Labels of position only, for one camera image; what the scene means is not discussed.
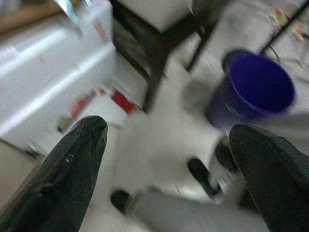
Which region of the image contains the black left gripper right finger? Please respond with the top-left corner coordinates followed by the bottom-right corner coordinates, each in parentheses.
top-left (228, 123), bottom-right (309, 232)

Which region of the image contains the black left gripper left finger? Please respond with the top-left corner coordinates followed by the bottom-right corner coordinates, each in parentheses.
top-left (0, 115), bottom-right (108, 232)

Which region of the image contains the dark blue plastic bucket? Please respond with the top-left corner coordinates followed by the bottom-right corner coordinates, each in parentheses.
top-left (207, 49), bottom-right (297, 129)

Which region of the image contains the red white package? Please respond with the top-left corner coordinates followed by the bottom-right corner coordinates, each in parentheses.
top-left (56, 84), bottom-right (143, 136)

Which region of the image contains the white storage box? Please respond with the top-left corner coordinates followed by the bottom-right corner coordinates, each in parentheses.
top-left (0, 0), bottom-right (119, 156)

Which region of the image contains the thin black rod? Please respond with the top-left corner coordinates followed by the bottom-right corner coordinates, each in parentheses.
top-left (262, 0), bottom-right (309, 53)

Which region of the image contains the white stool cushion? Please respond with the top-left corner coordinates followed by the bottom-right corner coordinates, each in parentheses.
top-left (120, 0), bottom-right (194, 32)

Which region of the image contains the dark stool frame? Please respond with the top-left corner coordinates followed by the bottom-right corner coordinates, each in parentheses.
top-left (110, 0), bottom-right (223, 114)

